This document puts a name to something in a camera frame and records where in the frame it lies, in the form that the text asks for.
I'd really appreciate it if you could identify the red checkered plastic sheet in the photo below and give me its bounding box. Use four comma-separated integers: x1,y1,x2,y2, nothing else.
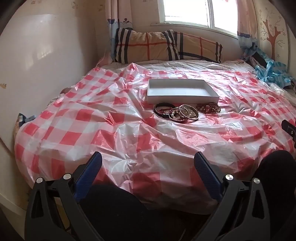
14,62,296,209

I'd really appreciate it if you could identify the clear plastic bag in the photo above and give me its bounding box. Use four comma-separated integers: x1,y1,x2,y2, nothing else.
269,82,290,96

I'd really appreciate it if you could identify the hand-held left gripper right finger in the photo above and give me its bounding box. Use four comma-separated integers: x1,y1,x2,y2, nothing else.
194,152,271,241

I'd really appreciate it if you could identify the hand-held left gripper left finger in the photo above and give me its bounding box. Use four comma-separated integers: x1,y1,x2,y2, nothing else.
24,152,103,241

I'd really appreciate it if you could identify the silver bangle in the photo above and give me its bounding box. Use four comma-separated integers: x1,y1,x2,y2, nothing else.
169,107,188,122
179,104,199,120

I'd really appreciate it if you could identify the person's left leg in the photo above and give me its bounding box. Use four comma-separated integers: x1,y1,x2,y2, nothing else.
80,184,211,241

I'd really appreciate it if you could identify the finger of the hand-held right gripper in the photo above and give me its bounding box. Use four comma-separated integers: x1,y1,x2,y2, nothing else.
281,120,296,141

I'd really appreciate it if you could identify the pink patterned curtain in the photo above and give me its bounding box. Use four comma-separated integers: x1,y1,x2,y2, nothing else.
105,0,133,59
237,0,259,55

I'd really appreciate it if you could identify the window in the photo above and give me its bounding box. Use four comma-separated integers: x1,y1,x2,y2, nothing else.
151,0,239,39

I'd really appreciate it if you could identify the brown cord necklace orange stone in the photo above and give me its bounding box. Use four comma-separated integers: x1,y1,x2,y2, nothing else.
196,101,221,114

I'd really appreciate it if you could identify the dark cloth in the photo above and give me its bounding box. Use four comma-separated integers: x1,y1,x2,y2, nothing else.
249,51,267,68

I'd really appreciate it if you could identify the striped white bed sheet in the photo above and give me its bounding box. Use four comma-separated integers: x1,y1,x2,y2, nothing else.
102,59,256,73

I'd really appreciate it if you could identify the blue plastic bag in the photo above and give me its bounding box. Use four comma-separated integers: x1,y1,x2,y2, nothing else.
254,49,294,87

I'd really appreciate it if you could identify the tree wall sticker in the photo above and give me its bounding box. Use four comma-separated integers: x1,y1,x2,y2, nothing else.
258,9,287,61

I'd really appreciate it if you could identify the black braided leather bracelet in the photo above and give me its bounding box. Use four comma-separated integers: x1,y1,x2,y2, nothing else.
154,103,176,119

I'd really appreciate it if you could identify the white cardboard box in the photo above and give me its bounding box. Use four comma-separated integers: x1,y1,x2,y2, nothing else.
147,79,220,105

